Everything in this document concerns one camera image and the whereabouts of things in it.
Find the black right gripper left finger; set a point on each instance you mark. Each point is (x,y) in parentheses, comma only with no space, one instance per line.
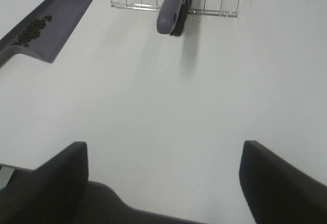
(51,193)

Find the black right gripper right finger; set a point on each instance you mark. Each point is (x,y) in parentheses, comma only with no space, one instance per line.
(278,192)

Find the grey plastic dustpan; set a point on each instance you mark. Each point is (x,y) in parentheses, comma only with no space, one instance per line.
(66,15)

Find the pile of coffee beans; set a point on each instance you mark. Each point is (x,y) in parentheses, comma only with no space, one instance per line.
(32,31)

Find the grey hand brush black bristles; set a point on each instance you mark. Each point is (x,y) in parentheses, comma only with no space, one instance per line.
(172,17)

